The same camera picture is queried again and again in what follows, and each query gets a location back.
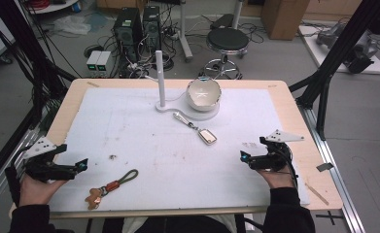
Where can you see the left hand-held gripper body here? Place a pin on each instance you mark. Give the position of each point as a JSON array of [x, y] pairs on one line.
[[40, 161]]

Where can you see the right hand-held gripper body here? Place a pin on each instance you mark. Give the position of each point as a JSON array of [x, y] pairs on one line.
[[276, 157]]

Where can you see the white post key stand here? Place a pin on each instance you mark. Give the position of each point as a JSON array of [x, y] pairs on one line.
[[160, 81]]

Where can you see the person's right hand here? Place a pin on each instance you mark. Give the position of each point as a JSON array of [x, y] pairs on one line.
[[278, 179]]

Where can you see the person's left hand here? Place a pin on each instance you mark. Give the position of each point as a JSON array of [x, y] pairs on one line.
[[35, 191]]

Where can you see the grey tape piece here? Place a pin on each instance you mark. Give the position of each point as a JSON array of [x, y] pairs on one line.
[[324, 167]]

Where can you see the wooden table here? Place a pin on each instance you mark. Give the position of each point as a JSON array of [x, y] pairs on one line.
[[294, 97]]

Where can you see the thin wooden stick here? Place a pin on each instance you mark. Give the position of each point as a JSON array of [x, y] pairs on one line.
[[317, 194]]

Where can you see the white ceramic bowl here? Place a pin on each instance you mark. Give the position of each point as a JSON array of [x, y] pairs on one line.
[[203, 93]]

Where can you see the white table mat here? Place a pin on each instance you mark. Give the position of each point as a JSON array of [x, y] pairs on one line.
[[165, 168]]

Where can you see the white bench power supply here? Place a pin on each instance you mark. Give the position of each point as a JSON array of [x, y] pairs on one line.
[[93, 61], [104, 62]]

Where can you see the person's lap clothing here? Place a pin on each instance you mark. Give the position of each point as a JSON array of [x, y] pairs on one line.
[[178, 226]]

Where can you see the black round stool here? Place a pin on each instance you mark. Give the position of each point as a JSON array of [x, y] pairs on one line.
[[228, 40]]

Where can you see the white floor board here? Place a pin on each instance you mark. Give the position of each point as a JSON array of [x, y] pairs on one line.
[[310, 42]]

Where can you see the clear plastic bag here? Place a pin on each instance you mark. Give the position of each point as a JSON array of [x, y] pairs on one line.
[[72, 25]]

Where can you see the cardboard box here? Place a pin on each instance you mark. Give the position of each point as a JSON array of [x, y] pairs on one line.
[[284, 17]]

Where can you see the black flat device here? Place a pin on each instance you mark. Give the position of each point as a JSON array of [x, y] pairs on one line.
[[221, 21]]

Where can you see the grey and black machine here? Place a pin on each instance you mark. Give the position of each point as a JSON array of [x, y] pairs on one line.
[[359, 51]]

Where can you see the large black computer tower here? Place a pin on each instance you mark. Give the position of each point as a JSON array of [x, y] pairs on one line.
[[127, 30]]

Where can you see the white round table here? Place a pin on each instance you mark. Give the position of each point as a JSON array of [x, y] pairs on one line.
[[56, 6]]

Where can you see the slim black computer tower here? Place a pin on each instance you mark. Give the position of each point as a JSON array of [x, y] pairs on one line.
[[151, 26]]

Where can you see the aluminium rail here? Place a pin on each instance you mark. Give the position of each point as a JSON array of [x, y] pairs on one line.
[[336, 174], [3, 181]]

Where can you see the black metal frame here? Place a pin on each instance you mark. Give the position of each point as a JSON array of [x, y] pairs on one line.
[[16, 39], [336, 55]]

